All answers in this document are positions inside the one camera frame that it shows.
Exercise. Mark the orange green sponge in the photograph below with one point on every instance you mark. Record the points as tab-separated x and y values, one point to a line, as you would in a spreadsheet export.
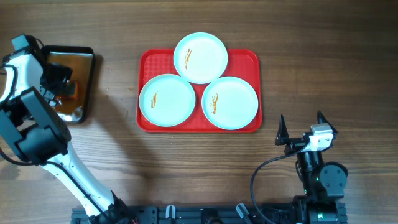
71	90

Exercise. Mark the light blue plate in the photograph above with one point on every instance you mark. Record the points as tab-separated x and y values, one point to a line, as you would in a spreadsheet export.
167	100
200	58
229	103

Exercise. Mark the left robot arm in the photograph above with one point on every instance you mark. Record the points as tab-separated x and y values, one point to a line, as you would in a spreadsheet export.
39	137

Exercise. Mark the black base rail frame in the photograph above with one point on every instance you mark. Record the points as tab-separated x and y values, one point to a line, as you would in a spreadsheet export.
277	213

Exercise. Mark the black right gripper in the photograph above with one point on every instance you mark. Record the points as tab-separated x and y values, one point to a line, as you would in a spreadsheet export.
295	144

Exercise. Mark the black water tray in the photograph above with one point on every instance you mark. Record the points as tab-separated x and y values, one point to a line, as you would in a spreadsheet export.
82	62

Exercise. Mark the light blue plate top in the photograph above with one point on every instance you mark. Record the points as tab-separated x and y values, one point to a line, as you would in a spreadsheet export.
200	58

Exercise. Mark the red plastic tray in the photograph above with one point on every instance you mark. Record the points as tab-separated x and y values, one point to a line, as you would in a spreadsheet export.
242	63

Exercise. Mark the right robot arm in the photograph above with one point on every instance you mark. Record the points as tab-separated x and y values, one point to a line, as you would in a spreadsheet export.
323	182

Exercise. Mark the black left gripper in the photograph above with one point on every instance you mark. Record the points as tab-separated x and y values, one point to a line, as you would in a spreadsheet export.
62	73

